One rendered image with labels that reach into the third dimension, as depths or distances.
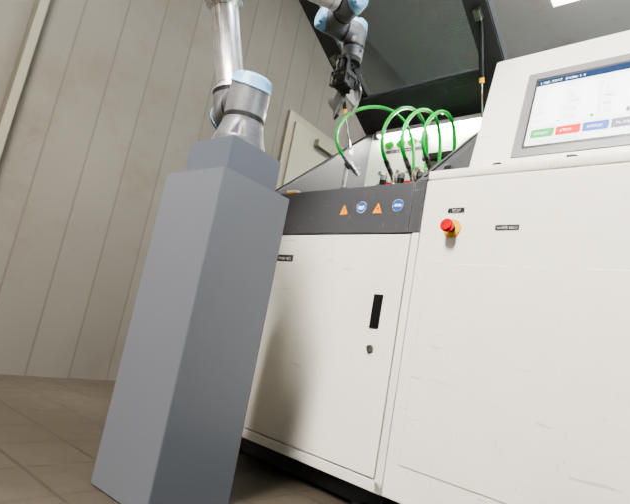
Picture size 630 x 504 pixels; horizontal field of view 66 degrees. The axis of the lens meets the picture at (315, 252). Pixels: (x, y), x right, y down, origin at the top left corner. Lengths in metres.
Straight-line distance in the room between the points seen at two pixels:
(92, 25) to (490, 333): 2.62
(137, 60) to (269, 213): 2.09
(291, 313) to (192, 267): 0.58
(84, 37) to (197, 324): 2.22
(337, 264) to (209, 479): 0.73
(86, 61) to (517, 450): 2.72
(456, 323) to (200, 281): 0.65
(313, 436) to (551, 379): 0.71
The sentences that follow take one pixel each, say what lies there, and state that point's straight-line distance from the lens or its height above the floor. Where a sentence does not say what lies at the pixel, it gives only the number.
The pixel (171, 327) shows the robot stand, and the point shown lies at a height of 0.40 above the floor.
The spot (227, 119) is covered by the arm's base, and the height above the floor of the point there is 0.97.
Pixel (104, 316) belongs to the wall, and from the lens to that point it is 3.02.
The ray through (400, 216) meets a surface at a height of 0.84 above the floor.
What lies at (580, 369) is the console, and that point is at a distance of 1.22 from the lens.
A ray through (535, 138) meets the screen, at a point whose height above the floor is 1.17.
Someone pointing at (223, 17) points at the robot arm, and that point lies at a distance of 1.65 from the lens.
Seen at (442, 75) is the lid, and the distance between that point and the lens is 2.17.
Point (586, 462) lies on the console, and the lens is 1.22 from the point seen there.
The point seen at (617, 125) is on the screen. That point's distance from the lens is 1.66.
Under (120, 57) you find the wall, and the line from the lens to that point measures 3.19.
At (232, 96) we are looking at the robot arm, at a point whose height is 1.04.
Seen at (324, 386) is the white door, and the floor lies 0.30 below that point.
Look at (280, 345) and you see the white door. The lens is 1.68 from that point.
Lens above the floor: 0.43
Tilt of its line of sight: 10 degrees up
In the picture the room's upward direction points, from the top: 11 degrees clockwise
